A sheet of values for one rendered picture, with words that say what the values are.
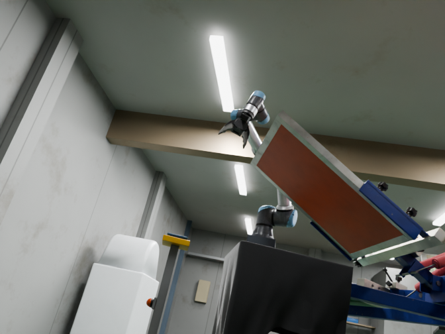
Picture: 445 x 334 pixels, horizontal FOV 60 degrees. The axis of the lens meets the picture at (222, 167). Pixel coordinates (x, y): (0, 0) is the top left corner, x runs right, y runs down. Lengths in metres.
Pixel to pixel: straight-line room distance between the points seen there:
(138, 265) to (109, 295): 0.49
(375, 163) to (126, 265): 3.34
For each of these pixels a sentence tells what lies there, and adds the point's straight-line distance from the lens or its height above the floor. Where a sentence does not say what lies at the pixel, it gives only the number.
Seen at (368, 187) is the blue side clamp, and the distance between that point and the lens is 1.78.
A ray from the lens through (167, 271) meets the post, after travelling 1.88.
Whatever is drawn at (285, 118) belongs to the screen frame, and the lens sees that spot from 1.78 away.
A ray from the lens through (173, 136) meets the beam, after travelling 5.14.
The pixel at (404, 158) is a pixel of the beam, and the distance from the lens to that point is 5.08.
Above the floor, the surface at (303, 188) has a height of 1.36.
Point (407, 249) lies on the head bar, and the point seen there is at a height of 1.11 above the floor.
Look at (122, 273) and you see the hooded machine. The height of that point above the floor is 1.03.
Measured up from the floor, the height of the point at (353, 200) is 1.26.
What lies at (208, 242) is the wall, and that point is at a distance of 10.74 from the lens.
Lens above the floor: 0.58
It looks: 23 degrees up
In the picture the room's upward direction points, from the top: 13 degrees clockwise
